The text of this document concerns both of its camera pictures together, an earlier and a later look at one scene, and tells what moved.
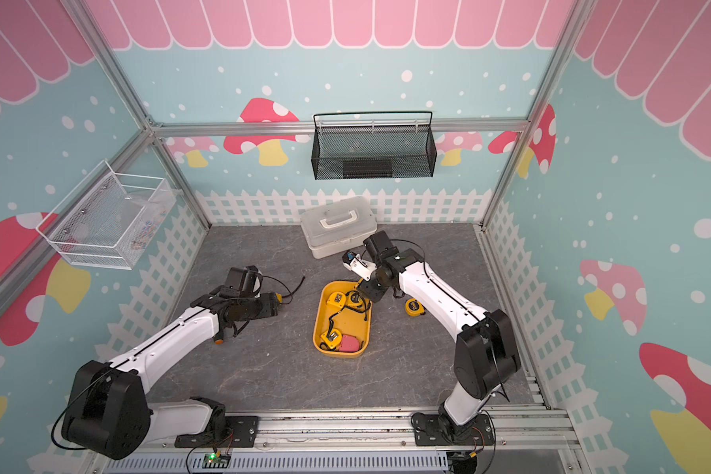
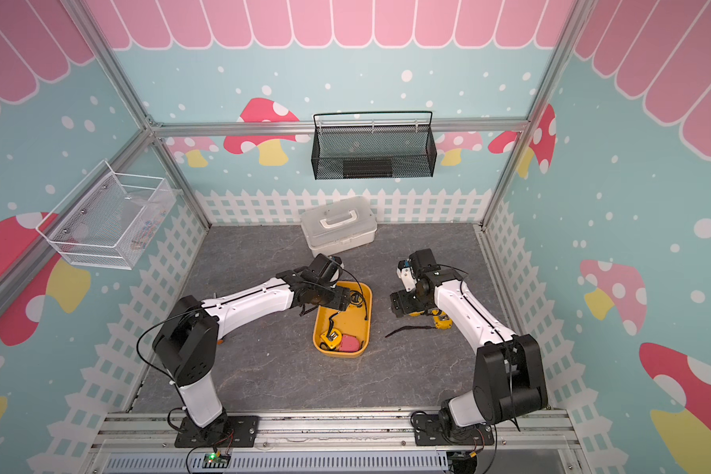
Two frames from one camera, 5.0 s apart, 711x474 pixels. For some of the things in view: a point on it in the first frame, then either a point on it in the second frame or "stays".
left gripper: (270, 305) to (341, 299)
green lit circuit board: (211, 460) stays
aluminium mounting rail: (392, 428) stays
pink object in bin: (349, 344) stays
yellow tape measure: (332, 337) stays
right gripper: (364, 288) to (400, 303)
